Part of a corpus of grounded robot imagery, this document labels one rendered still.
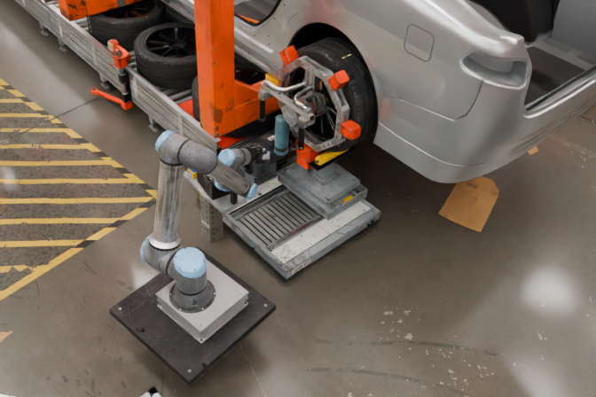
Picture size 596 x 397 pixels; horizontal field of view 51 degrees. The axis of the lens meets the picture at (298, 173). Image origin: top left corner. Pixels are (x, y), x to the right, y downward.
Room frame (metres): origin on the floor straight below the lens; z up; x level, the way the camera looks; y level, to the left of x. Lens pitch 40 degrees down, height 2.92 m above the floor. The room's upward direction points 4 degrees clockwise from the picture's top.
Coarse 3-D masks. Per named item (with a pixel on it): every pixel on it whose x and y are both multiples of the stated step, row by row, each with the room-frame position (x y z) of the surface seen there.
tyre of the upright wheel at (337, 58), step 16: (304, 48) 3.21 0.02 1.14; (320, 48) 3.15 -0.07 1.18; (336, 48) 3.16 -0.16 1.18; (352, 48) 3.19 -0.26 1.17; (336, 64) 3.02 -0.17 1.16; (352, 64) 3.06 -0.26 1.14; (352, 80) 2.97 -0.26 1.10; (368, 80) 3.03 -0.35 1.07; (352, 96) 2.91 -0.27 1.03; (368, 96) 2.96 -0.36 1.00; (352, 112) 2.90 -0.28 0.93; (368, 112) 2.92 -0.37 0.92; (368, 128) 2.94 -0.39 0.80; (352, 144) 2.90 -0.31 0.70
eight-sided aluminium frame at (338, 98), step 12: (300, 60) 3.10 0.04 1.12; (312, 60) 3.10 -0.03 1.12; (288, 72) 3.17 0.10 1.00; (312, 72) 3.03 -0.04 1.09; (324, 72) 2.99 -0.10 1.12; (288, 84) 3.24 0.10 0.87; (288, 96) 3.24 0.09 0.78; (336, 96) 2.90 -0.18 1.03; (336, 108) 2.87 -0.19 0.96; (348, 108) 2.88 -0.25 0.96; (336, 120) 2.87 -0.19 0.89; (348, 120) 2.89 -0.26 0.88; (336, 132) 2.86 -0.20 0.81; (312, 144) 2.99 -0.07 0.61; (324, 144) 2.92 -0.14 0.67; (336, 144) 2.86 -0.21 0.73
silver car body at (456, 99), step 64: (192, 0) 4.18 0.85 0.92; (256, 0) 4.50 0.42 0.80; (320, 0) 3.23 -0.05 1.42; (384, 0) 2.93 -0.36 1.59; (448, 0) 2.76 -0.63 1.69; (512, 0) 4.05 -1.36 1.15; (576, 0) 3.99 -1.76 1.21; (256, 64) 3.62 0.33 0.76; (384, 64) 2.88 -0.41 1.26; (448, 64) 2.61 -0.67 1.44; (512, 64) 2.67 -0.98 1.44; (576, 64) 3.69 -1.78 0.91; (384, 128) 2.82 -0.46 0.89; (448, 128) 2.56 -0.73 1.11; (512, 128) 2.54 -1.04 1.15
